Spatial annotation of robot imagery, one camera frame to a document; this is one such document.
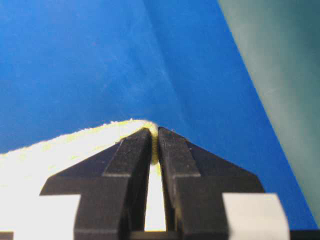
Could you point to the blue table cloth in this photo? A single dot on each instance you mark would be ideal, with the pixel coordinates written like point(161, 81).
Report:
point(67, 65)

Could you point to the yellow white striped towel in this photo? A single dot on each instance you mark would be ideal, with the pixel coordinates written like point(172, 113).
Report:
point(23, 171)

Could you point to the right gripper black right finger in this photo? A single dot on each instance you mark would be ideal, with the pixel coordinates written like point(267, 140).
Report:
point(196, 180)

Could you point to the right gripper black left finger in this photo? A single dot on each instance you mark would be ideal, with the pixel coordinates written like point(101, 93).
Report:
point(112, 186)

